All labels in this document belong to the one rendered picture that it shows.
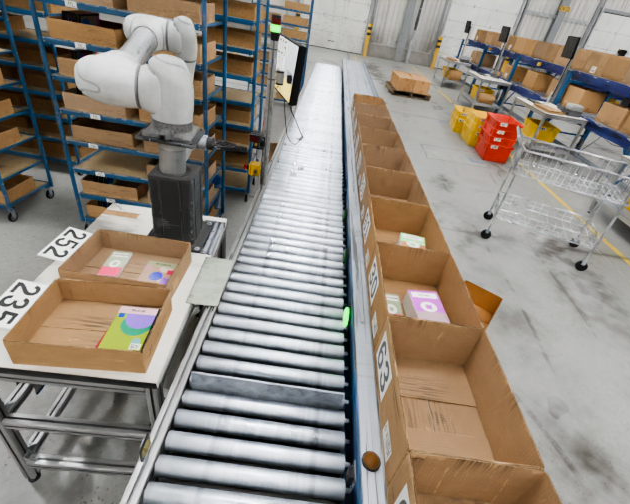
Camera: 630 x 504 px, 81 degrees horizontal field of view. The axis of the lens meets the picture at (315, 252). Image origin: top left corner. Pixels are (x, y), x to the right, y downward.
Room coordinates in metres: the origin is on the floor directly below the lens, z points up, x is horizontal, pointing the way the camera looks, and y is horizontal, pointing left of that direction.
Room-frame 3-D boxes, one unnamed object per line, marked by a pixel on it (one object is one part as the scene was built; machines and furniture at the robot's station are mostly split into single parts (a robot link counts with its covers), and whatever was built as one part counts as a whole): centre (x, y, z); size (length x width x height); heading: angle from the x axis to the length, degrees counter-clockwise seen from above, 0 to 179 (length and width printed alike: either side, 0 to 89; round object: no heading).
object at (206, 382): (0.67, 0.06, 0.76); 0.46 x 0.01 x 0.09; 93
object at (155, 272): (1.08, 0.60, 0.76); 0.19 x 0.14 x 0.02; 4
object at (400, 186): (1.78, -0.34, 0.96); 0.39 x 0.29 x 0.17; 3
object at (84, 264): (1.09, 0.70, 0.80); 0.38 x 0.28 x 0.10; 94
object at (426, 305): (0.99, -0.42, 0.92); 0.16 x 0.11 x 0.07; 8
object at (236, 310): (1.03, 0.08, 0.72); 0.52 x 0.05 x 0.05; 93
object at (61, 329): (0.78, 0.65, 0.80); 0.38 x 0.28 x 0.10; 98
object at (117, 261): (1.11, 0.78, 0.76); 0.16 x 0.07 x 0.02; 9
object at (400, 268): (1.00, -0.38, 0.96); 0.39 x 0.29 x 0.17; 3
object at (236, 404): (0.64, 0.06, 0.72); 0.52 x 0.05 x 0.05; 93
